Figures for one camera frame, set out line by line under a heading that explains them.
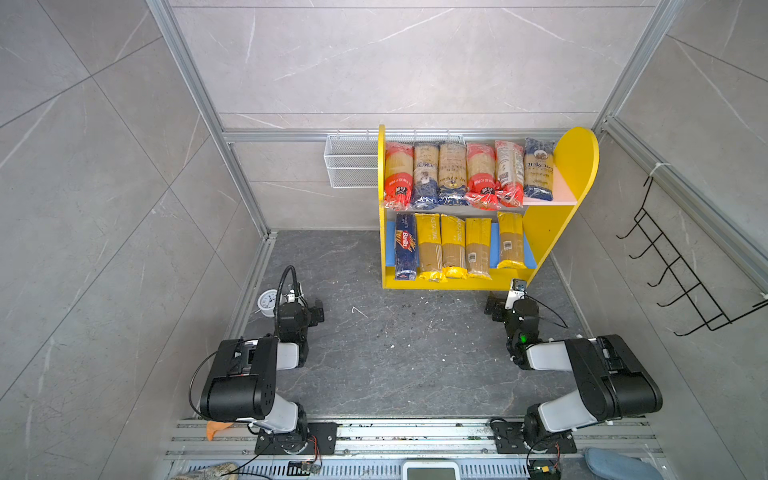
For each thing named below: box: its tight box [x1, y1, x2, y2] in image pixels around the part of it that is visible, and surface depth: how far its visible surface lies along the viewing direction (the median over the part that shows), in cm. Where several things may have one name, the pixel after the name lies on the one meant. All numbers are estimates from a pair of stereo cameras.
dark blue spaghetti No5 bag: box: [395, 213, 417, 281], surface depth 92 cm
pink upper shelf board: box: [523, 162, 578, 206], surface depth 74 cm
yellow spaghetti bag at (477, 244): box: [465, 218, 492, 281], surface depth 95 cm
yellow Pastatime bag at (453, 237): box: [441, 214, 469, 280], surface depth 94 cm
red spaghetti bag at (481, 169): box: [465, 143, 499, 211], surface depth 72 cm
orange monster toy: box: [206, 420, 233, 442], surface depth 75 cm
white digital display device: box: [402, 461, 461, 480], surface depth 67 cm
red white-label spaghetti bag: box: [495, 140, 524, 208], surface depth 72 cm
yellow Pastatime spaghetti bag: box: [415, 213, 448, 283], surface depth 95 cm
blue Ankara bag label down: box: [412, 145, 441, 210], surface depth 75 cm
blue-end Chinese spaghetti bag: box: [438, 143, 469, 206], surface depth 75 cm
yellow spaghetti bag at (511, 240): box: [496, 211, 527, 269], surface depth 95 cm
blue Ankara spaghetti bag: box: [524, 137, 555, 201], surface depth 77 cm
